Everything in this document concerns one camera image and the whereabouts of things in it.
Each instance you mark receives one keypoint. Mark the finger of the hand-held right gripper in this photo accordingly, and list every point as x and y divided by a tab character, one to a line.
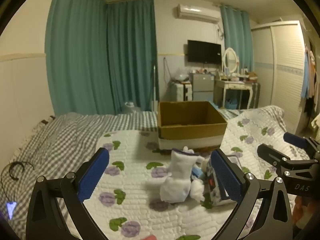
295	140
271	155

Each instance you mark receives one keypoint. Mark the blue cloth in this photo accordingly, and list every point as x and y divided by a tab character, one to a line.
198	173

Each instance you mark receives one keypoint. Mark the white oval mirror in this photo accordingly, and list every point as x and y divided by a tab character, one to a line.
230	60

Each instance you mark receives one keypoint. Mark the brown cardboard box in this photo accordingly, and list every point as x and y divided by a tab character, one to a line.
191	125

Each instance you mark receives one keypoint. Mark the orange cloth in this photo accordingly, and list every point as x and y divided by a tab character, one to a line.
301	211

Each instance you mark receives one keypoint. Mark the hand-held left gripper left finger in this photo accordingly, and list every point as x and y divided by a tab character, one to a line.
93	175

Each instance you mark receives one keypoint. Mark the hanging clothes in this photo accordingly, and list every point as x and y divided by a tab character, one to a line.
311	80

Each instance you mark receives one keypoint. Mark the pink soft item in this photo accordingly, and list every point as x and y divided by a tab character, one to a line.
149	237

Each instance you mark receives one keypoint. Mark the narrow teal curtain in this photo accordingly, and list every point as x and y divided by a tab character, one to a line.
237	40

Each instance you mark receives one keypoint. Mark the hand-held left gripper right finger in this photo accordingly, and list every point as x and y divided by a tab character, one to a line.
227	177

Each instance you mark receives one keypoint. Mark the white sock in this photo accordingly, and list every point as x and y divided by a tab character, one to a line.
178	177

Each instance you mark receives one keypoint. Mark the white air conditioner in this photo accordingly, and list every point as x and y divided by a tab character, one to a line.
198	13

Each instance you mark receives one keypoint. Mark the grey mini fridge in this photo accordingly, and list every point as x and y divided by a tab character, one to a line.
201	88

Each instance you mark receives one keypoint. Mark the white dressing table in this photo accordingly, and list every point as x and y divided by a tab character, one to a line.
233	86

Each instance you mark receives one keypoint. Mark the white fluffy cloth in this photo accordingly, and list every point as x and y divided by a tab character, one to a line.
197	188

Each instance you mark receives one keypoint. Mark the clear plastic bag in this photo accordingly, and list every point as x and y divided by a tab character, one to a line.
181	76

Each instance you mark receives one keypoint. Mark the white sliding wardrobe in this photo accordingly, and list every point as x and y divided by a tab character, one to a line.
280	72

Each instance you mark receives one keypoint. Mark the white floral quilt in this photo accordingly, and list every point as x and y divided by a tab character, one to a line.
160	180

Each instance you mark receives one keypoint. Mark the white storage cabinet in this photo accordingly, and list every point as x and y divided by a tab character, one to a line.
180	92

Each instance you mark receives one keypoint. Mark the clear water jug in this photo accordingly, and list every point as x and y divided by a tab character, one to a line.
130	107

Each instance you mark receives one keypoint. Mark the wide teal curtain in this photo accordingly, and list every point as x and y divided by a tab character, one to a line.
100	55

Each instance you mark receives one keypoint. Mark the black wall television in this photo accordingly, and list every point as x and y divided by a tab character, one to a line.
204	52

